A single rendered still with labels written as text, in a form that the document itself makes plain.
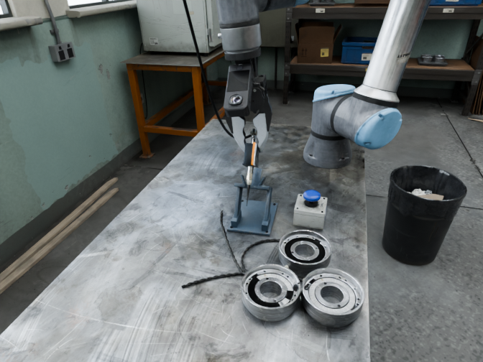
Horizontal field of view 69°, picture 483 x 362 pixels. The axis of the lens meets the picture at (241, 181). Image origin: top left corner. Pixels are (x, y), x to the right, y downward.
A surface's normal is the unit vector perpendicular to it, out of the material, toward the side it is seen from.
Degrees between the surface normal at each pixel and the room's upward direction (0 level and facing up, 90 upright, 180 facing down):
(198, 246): 0
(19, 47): 90
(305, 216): 90
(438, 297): 0
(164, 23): 90
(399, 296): 0
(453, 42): 90
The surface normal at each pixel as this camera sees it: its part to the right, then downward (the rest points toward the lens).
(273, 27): -0.28, 0.50
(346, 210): -0.03, -0.86
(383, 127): 0.43, 0.56
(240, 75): -0.20, -0.48
